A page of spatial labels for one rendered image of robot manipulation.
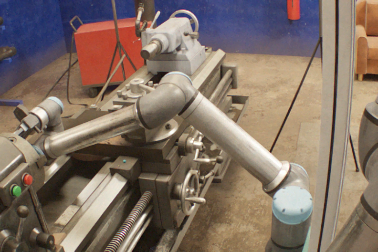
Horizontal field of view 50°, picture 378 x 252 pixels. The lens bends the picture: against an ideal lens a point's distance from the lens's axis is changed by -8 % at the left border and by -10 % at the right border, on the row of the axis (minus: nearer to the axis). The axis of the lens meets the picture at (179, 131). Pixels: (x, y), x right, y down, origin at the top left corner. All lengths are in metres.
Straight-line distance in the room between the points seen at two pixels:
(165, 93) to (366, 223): 0.86
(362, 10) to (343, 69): 4.52
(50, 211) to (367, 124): 1.43
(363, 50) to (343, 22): 4.11
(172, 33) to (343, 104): 1.92
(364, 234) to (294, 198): 0.75
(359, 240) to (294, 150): 2.77
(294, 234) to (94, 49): 3.64
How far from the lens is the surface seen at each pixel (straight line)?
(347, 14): 0.86
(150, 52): 2.51
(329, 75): 0.90
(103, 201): 1.73
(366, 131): 0.91
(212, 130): 1.58
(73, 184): 2.09
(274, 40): 5.82
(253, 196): 3.07
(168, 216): 1.97
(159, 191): 1.90
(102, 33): 4.74
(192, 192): 1.93
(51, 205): 1.98
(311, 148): 3.64
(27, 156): 1.49
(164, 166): 1.88
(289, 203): 1.55
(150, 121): 1.45
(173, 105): 1.46
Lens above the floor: 1.82
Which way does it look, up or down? 27 degrees down
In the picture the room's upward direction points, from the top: 6 degrees counter-clockwise
